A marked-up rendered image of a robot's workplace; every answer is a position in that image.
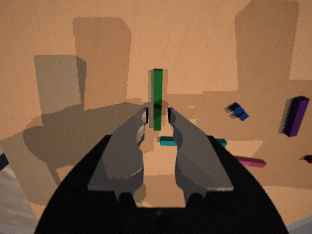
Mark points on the purple rod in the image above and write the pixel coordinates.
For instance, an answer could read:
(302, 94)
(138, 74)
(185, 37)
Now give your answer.
(296, 114)

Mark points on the small blue block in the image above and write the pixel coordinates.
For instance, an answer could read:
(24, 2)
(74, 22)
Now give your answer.
(236, 108)
(242, 116)

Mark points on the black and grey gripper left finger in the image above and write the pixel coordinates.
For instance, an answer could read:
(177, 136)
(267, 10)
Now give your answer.
(113, 166)

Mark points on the pink rod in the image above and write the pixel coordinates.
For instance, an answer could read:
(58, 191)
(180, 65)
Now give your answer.
(251, 161)

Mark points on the green rod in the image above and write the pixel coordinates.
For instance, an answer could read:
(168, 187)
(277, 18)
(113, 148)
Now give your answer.
(157, 93)

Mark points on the dark red rod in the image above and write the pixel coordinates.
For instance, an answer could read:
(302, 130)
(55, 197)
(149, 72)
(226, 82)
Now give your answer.
(308, 158)

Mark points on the turquoise rod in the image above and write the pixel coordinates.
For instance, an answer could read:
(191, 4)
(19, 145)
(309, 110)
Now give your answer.
(168, 141)

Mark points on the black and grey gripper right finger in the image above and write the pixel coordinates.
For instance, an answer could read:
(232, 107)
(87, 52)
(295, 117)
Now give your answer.
(204, 166)

